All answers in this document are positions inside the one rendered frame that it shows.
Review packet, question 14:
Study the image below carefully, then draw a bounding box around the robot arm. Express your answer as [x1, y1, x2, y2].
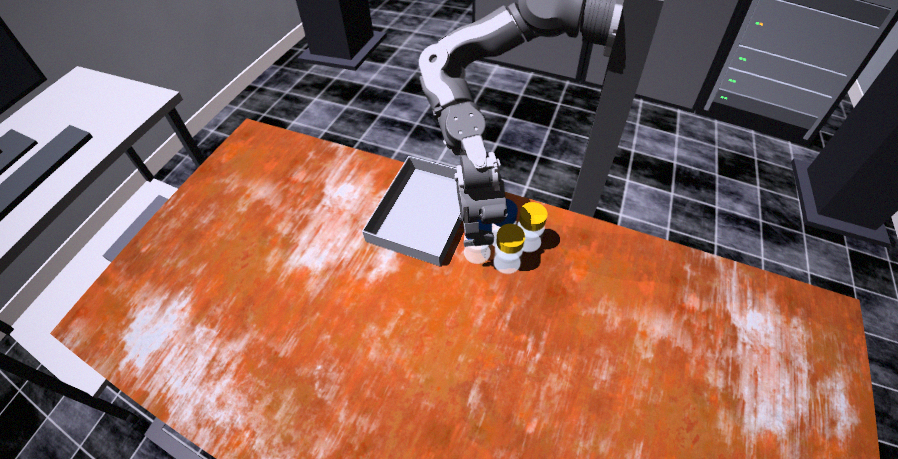
[419, 0, 624, 190]

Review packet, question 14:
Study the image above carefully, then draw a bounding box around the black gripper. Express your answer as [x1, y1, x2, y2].
[456, 159, 507, 247]

